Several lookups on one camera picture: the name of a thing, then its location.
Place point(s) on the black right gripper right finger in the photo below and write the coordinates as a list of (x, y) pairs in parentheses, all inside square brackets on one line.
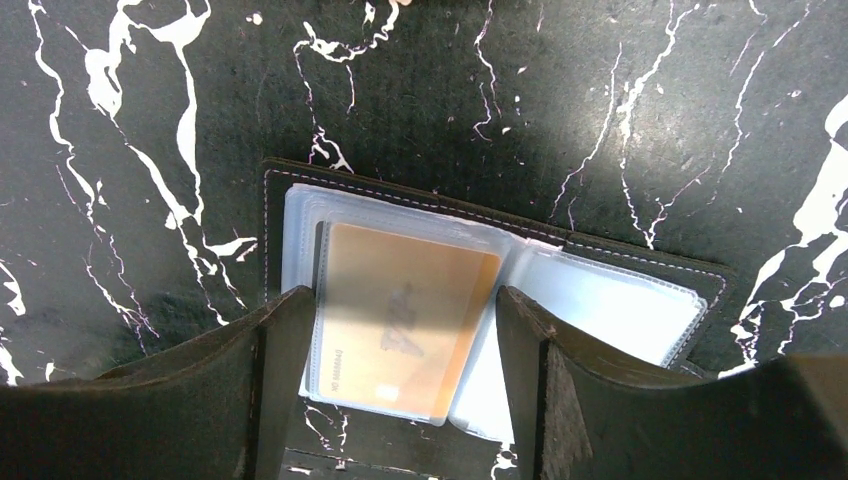
[(583, 409)]

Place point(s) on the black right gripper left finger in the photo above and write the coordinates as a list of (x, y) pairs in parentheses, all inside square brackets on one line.
[(214, 407)]

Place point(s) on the black leather card holder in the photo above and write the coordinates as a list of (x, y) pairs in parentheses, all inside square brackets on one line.
[(648, 304)]

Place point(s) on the gold VIP card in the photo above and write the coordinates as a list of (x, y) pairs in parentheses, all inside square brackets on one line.
[(397, 319)]

